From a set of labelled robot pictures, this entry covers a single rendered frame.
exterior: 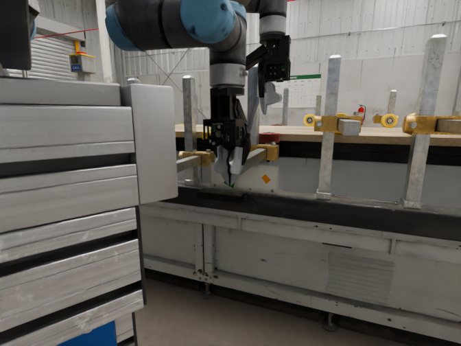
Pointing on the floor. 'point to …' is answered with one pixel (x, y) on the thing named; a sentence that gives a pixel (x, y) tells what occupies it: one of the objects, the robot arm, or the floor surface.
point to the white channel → (103, 41)
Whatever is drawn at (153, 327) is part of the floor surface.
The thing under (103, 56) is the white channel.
